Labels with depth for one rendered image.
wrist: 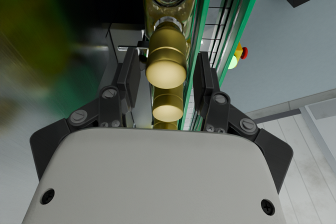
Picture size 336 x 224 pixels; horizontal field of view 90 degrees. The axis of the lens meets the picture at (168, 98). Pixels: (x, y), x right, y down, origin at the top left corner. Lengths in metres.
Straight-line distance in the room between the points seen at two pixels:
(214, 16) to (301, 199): 2.49
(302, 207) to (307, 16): 2.19
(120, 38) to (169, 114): 0.32
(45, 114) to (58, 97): 0.03
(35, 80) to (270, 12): 0.79
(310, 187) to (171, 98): 2.61
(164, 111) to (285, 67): 0.94
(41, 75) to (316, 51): 1.05
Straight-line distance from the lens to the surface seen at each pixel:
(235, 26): 0.38
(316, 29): 0.98
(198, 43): 0.36
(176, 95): 0.18
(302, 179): 2.75
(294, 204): 2.71
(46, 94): 0.21
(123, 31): 0.46
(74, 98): 0.25
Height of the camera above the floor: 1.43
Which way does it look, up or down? 38 degrees down
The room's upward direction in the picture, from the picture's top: 178 degrees counter-clockwise
